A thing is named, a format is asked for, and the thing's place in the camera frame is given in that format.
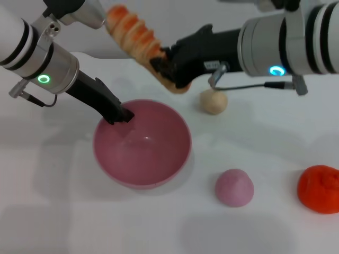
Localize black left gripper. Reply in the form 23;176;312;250
65;70;135;126

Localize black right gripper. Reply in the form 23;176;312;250
149;24;244;89

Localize long striped bread roll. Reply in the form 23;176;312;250
105;5;192;94

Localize pink plastic bowl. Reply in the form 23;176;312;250
92;99;192;189

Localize beige round bun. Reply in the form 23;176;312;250
199;88;228;115

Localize pink round bun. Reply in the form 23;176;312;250
215;169;255;208

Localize orange-red round bun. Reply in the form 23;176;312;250
297;165;339;214

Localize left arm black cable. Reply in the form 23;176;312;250
8;79;58;108

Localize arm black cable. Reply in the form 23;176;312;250
208;61;309;96
8;79;58;108

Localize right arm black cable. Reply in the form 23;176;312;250
208;61;309;96

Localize left wrist camera housing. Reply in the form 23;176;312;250
42;0;107;30

